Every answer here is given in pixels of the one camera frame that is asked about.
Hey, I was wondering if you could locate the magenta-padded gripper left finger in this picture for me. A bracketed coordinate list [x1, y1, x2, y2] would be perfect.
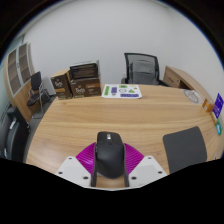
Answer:
[54, 142, 99, 188]

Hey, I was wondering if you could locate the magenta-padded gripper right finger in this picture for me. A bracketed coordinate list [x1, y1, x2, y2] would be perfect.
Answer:
[123, 142, 168, 188]

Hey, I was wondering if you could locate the black computer mouse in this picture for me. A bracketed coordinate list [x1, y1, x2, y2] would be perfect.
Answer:
[94, 131, 127, 179]

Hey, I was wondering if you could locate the dark grey mouse pad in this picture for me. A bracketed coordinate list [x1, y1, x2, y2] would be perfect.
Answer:
[162, 125, 208, 175]

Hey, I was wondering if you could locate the black leather office chair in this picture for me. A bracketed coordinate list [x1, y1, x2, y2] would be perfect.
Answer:
[0, 105, 31, 163]

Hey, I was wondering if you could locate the white sheet with coloured prints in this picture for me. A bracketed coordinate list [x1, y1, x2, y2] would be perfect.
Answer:
[101, 83, 143, 100]

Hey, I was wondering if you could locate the green pack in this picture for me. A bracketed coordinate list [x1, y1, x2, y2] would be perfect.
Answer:
[214, 118, 223, 136]

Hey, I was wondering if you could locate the small tan box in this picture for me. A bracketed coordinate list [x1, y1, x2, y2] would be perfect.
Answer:
[210, 111, 219, 125]

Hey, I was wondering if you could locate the grey round disc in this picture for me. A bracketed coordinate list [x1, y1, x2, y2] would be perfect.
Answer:
[183, 89, 200, 104]

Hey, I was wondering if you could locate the orange box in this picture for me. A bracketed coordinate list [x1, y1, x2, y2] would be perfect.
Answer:
[201, 98, 214, 113]

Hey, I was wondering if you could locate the wooden side desk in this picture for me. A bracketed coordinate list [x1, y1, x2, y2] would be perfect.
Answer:
[162, 65, 208, 101]

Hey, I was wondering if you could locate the black visitor chair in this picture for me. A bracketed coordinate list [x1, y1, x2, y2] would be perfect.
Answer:
[26, 71, 52, 114]

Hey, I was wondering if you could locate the purple standing card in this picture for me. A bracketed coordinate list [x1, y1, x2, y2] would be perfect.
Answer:
[213, 92, 224, 119]

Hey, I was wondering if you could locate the wooden shelf unit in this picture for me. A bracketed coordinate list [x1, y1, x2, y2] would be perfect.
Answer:
[3, 42, 36, 123]

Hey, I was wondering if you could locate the black mesh office chair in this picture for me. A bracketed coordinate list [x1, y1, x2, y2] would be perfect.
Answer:
[120, 52, 168, 87]

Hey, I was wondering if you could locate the black cardboard box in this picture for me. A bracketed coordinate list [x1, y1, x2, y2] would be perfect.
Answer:
[69, 60, 101, 81]

